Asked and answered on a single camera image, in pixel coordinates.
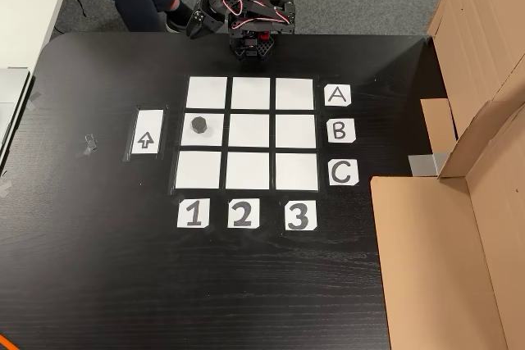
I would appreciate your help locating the black round token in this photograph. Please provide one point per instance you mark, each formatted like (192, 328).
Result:
(199, 125)

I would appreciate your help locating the white paper grid square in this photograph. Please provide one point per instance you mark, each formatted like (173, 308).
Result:
(295, 131)
(297, 171)
(206, 92)
(215, 139)
(250, 93)
(248, 130)
(294, 94)
(247, 171)
(198, 170)

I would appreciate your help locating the red and black clamp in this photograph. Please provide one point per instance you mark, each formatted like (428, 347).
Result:
(264, 34)

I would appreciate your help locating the white arrow paper sheet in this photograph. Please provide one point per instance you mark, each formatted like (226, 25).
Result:
(147, 120)

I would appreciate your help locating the paper sheet letter A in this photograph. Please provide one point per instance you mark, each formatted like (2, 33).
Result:
(330, 88)

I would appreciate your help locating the clear tape scrap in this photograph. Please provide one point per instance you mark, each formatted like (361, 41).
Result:
(35, 100)
(5, 188)
(87, 146)

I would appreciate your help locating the white desk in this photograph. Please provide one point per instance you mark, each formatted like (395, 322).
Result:
(24, 18)

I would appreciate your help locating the paper sheet letter B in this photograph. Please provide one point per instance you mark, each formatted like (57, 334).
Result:
(348, 137)

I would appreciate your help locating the paper sheet number 1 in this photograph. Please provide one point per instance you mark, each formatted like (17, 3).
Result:
(182, 204)

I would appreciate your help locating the paper sheet number 3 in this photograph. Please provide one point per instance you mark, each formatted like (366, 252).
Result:
(290, 206)

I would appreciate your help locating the paper sheet letter C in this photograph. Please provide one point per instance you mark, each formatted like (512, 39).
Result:
(353, 163)

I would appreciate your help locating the paper sheet number 2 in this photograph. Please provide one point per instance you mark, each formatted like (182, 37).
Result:
(233, 223)

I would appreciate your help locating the grey tape strip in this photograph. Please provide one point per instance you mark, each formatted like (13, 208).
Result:
(424, 164)

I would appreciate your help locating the brown cardboard sheet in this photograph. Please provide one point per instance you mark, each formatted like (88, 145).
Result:
(430, 264)
(480, 18)

